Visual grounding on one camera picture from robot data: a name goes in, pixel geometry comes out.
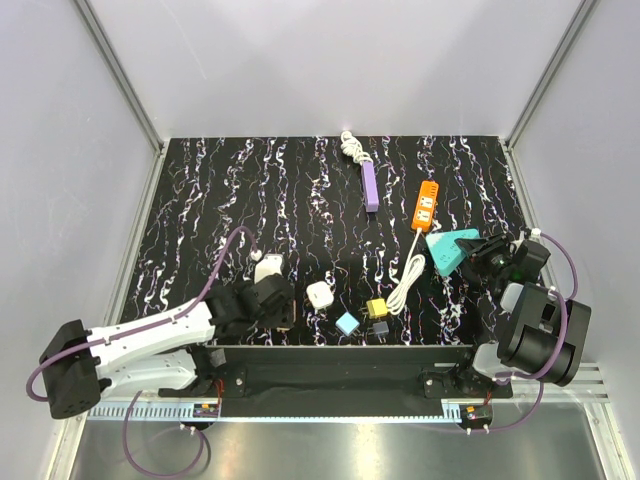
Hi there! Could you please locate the blue cube plug adapter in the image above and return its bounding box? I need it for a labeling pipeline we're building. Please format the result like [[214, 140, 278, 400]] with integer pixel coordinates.
[[335, 312, 360, 336]]

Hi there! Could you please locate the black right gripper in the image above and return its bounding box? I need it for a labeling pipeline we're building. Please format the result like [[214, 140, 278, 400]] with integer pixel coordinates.
[[455, 232, 513, 279]]

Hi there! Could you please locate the aluminium frame post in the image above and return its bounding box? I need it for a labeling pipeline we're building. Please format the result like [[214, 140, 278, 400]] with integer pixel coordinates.
[[72, 0, 168, 156], [503, 0, 599, 151]]

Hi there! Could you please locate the grey cube plug adapter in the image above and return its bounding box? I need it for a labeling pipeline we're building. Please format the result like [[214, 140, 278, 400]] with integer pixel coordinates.
[[371, 321, 390, 339]]

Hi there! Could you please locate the white coiled cable of purple strip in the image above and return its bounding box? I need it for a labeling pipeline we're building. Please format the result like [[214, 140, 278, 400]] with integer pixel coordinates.
[[339, 130, 374, 166]]

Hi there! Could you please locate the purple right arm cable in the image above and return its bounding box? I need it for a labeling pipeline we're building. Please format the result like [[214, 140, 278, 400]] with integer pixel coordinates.
[[484, 228, 579, 435]]

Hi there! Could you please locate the aluminium front rail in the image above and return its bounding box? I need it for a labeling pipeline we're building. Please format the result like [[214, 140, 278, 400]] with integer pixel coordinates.
[[66, 363, 611, 404]]

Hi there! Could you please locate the white cable of orange strip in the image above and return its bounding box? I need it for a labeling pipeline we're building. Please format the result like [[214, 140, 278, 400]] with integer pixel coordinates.
[[385, 229, 427, 316]]

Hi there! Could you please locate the orange power strip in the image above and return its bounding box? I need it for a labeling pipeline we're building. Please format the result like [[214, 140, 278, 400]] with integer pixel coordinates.
[[411, 181, 439, 232]]

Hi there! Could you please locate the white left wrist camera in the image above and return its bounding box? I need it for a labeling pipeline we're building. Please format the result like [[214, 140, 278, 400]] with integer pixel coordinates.
[[250, 250, 284, 284]]

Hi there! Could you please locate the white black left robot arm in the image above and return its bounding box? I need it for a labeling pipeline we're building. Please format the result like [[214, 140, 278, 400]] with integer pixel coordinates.
[[27, 273, 295, 420]]

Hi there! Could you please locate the white cable duct strip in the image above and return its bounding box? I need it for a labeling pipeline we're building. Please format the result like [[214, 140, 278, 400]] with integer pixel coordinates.
[[88, 399, 470, 424]]

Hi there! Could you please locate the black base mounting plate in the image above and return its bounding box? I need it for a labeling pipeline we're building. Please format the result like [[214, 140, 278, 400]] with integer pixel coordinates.
[[97, 343, 581, 420]]

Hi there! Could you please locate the yellow cube plug adapter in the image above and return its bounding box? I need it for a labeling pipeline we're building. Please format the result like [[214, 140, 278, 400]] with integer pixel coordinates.
[[362, 298, 389, 320]]

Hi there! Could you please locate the teal triangular power strip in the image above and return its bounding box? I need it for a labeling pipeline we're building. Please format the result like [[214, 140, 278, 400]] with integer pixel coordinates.
[[426, 228, 480, 277]]

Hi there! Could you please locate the white plug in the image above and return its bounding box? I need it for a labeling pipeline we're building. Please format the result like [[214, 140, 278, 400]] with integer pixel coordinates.
[[305, 281, 334, 312]]

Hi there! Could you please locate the aluminium frame post right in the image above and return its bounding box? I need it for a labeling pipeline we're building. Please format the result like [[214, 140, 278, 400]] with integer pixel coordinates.
[[503, 0, 599, 151]]

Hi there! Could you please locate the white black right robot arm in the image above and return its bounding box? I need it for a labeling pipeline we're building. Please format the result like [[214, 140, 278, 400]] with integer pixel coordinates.
[[448, 229, 591, 397]]

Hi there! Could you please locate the purple power strip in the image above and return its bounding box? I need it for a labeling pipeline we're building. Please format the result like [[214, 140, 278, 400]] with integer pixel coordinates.
[[361, 161, 380, 213]]

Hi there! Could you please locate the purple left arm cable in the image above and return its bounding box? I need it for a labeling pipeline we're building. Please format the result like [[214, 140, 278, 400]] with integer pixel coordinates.
[[24, 225, 264, 474]]

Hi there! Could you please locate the aluminium frame post left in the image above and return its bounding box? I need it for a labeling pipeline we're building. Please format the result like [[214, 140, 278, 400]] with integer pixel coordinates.
[[72, 0, 168, 156]]

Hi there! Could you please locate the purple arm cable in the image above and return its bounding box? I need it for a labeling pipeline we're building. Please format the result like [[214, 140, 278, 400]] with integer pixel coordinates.
[[24, 225, 264, 474], [484, 228, 579, 435]]

